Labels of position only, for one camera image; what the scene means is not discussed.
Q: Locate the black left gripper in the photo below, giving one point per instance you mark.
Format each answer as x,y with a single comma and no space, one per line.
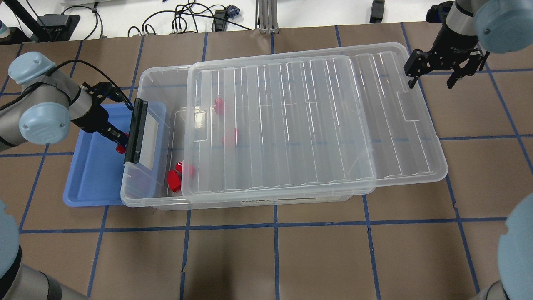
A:
92,120

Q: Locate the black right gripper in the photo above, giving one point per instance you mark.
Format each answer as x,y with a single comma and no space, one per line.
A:
453,48

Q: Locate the clear plastic box lid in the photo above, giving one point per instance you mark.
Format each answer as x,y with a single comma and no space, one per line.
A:
404,144

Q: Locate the red block from tray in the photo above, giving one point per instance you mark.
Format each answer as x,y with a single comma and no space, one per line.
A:
121,149

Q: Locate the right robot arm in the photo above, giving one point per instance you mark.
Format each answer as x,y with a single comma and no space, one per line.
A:
470,31

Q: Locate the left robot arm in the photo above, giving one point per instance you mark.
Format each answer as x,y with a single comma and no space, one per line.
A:
49,103

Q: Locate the clear plastic storage box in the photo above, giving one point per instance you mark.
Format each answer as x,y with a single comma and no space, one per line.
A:
154,125

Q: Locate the blue plastic tray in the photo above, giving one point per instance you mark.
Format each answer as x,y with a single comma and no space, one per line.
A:
95,174

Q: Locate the black power adapter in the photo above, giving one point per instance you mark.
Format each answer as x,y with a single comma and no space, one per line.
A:
377,11

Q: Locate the black box latch handle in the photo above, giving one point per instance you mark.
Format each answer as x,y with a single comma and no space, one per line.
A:
136,131

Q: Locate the aluminium frame post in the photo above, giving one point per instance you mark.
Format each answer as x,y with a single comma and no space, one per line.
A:
267,16

